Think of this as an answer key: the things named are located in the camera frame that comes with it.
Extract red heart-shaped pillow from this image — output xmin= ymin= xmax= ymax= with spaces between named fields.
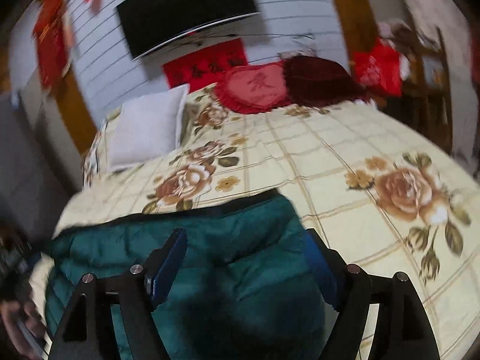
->
xmin=213 ymin=63 xmax=292 ymax=115

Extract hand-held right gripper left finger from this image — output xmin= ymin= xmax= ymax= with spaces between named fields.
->
xmin=49 ymin=228 xmax=188 ymax=360

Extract floral checked bedspread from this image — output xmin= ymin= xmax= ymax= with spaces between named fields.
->
xmin=28 ymin=82 xmax=480 ymax=360

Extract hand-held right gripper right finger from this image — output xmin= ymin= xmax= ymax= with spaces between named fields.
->
xmin=305 ymin=228 xmax=441 ymax=360

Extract red fringed hanging decoration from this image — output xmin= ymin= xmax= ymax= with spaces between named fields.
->
xmin=33 ymin=0 xmax=75 ymax=88

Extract pink cloth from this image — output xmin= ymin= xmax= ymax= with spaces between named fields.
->
xmin=376 ymin=20 xmax=413 ymax=43

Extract black wall cable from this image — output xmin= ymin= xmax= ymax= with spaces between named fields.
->
xmin=259 ymin=32 xmax=316 ymax=44

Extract green quilted jacket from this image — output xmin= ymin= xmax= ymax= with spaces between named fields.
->
xmin=44 ymin=190 xmax=340 ymax=360

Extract person's left hand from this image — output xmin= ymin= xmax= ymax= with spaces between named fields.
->
xmin=0 ymin=299 xmax=51 ymax=359

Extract grey refrigerator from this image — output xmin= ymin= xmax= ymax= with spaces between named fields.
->
xmin=0 ymin=90 xmax=85 ymax=235

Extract white pillow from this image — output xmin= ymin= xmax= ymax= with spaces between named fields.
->
xmin=107 ymin=83 xmax=191 ymax=173

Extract pink floral curtain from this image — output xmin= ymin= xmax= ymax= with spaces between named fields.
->
xmin=392 ymin=0 xmax=480 ymax=158

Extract red shopping bag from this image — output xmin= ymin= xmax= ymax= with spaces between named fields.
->
xmin=352 ymin=38 xmax=405 ymax=97

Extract red paper banner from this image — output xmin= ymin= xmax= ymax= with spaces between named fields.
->
xmin=162 ymin=39 xmax=248 ymax=89

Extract black wall television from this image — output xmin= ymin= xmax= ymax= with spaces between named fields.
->
xmin=115 ymin=0 xmax=261 ymax=61

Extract dark red velvet pillow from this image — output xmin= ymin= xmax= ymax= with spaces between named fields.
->
xmin=282 ymin=56 xmax=371 ymax=108

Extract wooden shelf rack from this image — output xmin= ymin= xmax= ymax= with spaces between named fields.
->
xmin=402 ymin=26 xmax=455 ymax=152

